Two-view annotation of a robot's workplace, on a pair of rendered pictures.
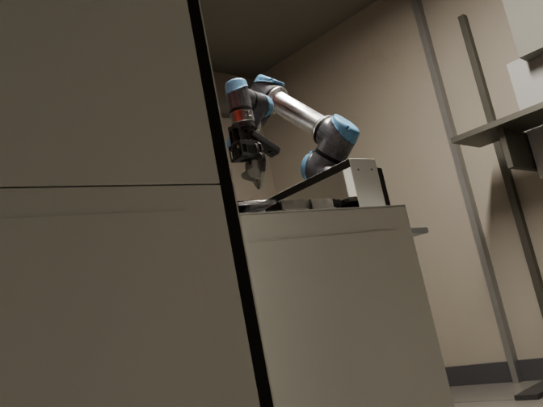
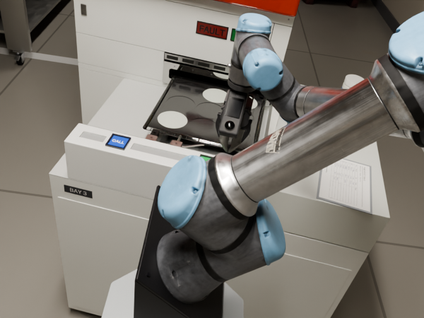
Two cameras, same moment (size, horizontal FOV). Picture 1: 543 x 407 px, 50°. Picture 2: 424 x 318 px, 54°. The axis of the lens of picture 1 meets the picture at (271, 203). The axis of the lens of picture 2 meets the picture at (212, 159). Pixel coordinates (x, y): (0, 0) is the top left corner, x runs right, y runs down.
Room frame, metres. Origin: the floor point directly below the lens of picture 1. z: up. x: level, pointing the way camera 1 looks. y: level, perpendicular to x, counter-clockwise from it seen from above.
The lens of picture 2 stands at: (2.38, -0.65, 1.71)
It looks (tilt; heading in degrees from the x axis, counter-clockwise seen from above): 39 degrees down; 133
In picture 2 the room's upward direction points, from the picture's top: 10 degrees clockwise
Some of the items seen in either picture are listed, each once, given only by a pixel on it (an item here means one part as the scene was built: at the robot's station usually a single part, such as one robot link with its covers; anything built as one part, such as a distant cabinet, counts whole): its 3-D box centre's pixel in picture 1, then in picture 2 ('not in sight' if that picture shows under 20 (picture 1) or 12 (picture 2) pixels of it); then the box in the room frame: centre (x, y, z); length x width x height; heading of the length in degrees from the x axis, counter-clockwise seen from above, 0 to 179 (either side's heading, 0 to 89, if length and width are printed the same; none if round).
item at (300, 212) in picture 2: not in sight; (316, 153); (1.86, 0.41, 0.89); 0.62 x 0.35 x 0.14; 128
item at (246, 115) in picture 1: (242, 119); (243, 72); (1.79, 0.04, 1.25); 0.08 x 0.08 x 0.05
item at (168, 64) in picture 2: not in sight; (217, 82); (1.35, 0.40, 0.89); 0.44 x 0.02 x 0.10; 38
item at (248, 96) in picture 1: (238, 97); (251, 41); (1.79, 0.04, 1.33); 0.09 x 0.08 x 0.11; 146
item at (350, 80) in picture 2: not in sight; (351, 90); (1.77, 0.66, 1.01); 0.07 x 0.07 x 0.10
